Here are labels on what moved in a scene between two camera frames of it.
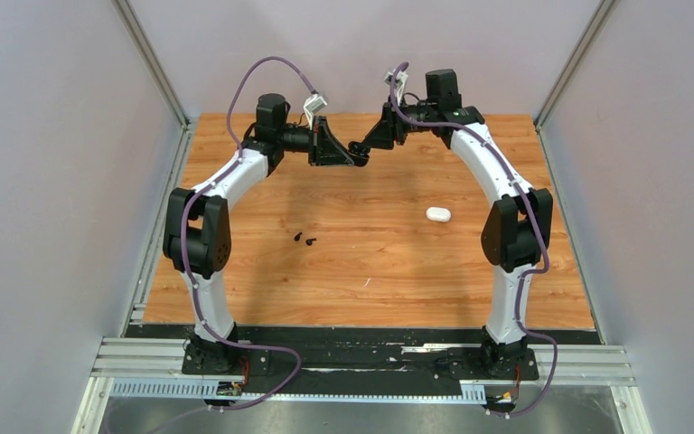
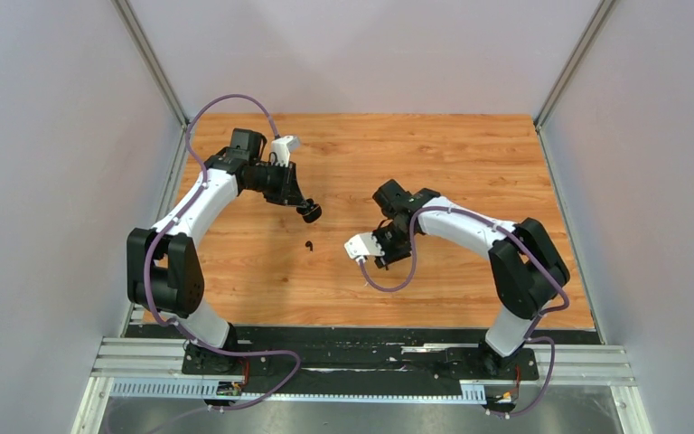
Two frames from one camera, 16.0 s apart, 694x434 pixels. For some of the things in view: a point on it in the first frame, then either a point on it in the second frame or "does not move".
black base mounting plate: [467, 356] does not move
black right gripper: [389, 128] to [390, 255]
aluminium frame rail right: [574, 62] does not move
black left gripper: [323, 148] to [288, 193]
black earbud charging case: [360, 153] to [312, 212]
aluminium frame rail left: [150, 59] does not move
